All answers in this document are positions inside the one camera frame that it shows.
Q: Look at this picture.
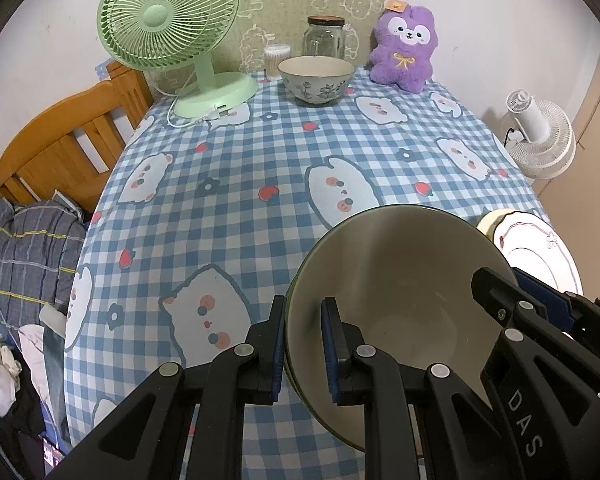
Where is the white floor fan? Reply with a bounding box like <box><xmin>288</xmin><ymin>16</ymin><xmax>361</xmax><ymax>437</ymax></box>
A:
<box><xmin>500</xmin><ymin>88</ymin><xmax>577</xmax><ymax>179</ymax></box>

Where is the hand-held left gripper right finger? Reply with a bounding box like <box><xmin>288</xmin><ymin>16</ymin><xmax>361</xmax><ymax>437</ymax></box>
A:
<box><xmin>320</xmin><ymin>297</ymin><xmax>506</xmax><ymax>480</ymax></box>

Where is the grey plaid pillow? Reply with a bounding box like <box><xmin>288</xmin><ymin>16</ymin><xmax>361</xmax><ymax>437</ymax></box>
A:
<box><xmin>0</xmin><ymin>200</ymin><xmax>87</xmax><ymax>331</ymax></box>

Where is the grey floral ceramic bowl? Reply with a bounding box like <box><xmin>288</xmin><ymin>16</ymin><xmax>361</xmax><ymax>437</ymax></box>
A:
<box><xmin>277</xmin><ymin>56</ymin><xmax>356</xmax><ymax>107</ymax></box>
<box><xmin>284</xmin><ymin>204</ymin><xmax>518</xmax><ymax>453</ymax></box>

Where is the dark cloth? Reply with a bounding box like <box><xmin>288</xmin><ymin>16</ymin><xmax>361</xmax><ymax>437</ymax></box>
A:
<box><xmin>0</xmin><ymin>375</ymin><xmax>48</xmax><ymax>480</ymax></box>

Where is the large yellow floral plate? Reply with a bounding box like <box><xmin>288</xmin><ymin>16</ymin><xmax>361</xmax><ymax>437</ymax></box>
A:
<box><xmin>475</xmin><ymin>208</ymin><xmax>531</xmax><ymax>241</ymax></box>

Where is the green desk fan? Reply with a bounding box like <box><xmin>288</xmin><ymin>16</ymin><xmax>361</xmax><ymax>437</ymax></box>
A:
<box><xmin>96</xmin><ymin>0</ymin><xmax>259</xmax><ymax>119</ymax></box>

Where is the smartphone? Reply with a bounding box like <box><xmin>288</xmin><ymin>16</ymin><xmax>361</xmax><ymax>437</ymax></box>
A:
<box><xmin>40</xmin><ymin>447</ymin><xmax>66</xmax><ymax>478</ymax></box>

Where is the white cloth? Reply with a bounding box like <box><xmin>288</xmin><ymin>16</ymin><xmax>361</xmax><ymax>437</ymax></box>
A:
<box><xmin>19</xmin><ymin>324</ymin><xmax>48</xmax><ymax>401</ymax></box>

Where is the light blue cloth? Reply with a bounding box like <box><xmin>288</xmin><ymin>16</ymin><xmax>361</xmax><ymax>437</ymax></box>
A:
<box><xmin>39</xmin><ymin>305</ymin><xmax>72</xmax><ymax>441</ymax></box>

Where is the wooden bed headboard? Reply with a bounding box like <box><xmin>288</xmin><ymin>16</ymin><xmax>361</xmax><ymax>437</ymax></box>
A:
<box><xmin>0</xmin><ymin>62</ymin><xmax>155</xmax><ymax>213</ymax></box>

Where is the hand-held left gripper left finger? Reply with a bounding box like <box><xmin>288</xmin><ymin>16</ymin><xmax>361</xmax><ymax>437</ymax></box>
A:
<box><xmin>45</xmin><ymin>295</ymin><xmax>287</xmax><ymax>480</ymax></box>

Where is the glass jar with dark lid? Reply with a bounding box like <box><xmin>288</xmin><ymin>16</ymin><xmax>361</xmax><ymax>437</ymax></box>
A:
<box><xmin>302</xmin><ymin>16</ymin><xmax>351</xmax><ymax>61</ymax></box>

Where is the white fan cable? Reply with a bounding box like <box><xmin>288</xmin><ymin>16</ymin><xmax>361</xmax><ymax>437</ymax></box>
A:
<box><xmin>150</xmin><ymin>80</ymin><xmax>231</xmax><ymax>128</ymax></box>

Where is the blue checked tablecloth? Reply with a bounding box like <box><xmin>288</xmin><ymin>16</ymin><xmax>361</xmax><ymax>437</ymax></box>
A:
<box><xmin>62</xmin><ymin>67</ymin><xmax>558</xmax><ymax>480</ymax></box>

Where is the white plate with red pattern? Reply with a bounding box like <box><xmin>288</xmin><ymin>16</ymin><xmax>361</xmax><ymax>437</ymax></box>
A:
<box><xmin>492</xmin><ymin>211</ymin><xmax>584</xmax><ymax>296</ymax></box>

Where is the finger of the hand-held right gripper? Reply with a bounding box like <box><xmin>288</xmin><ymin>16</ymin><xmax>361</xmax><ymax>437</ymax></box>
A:
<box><xmin>470</xmin><ymin>267</ymin><xmax>551</xmax><ymax>346</ymax></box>
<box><xmin>512</xmin><ymin>267</ymin><xmax>581</xmax><ymax>336</ymax></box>

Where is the green printed board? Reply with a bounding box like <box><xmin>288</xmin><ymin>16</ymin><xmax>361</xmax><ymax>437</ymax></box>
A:
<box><xmin>152</xmin><ymin>0</ymin><xmax>392</xmax><ymax>91</ymax></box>

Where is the cotton swab container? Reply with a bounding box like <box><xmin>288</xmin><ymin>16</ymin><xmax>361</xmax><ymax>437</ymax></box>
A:
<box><xmin>263</xmin><ymin>44</ymin><xmax>292</xmax><ymax>81</ymax></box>

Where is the purple plush toy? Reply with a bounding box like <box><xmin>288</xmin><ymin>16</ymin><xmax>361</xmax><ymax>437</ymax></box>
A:
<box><xmin>369</xmin><ymin>0</ymin><xmax>435</xmax><ymax>94</ymax></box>

